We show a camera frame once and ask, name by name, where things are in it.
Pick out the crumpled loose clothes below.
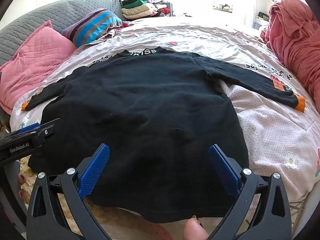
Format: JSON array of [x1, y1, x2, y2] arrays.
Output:
[[100, 22, 133, 40]]

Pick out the white side desk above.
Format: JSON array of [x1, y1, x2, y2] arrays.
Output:
[[254, 11, 270, 29]]

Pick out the cloth on window sill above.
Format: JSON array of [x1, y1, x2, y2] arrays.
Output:
[[212, 4, 233, 12]]

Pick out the grey quilted headboard cover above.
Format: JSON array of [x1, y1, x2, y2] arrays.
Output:
[[0, 0, 124, 67]]

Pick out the crumpled salmon pink blanket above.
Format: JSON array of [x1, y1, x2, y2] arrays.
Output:
[[260, 0, 320, 110]]

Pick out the striped pillow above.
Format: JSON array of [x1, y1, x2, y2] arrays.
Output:
[[61, 8, 123, 48]]

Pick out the pink strawberry print quilt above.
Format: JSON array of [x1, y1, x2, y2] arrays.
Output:
[[10, 15, 320, 230]]

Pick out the pink quilted pillow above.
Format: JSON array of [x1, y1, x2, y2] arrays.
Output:
[[0, 20, 78, 115]]

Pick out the pile of folded clothes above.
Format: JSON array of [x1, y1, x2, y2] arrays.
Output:
[[121, 0, 173, 20]]

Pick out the black sweater with orange cuffs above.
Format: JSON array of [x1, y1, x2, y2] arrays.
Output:
[[25, 45, 307, 224]]

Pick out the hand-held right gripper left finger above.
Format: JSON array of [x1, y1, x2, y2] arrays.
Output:
[[26, 143, 113, 240]]

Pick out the person's right hand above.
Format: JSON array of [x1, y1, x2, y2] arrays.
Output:
[[183, 219, 209, 240]]

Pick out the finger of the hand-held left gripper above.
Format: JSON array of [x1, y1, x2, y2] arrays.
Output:
[[31, 119, 61, 144], [10, 123, 42, 137]]

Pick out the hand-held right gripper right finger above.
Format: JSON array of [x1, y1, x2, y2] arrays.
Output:
[[208, 144, 293, 240]]

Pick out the person's left hand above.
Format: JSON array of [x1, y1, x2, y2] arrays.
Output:
[[18, 172, 30, 203]]

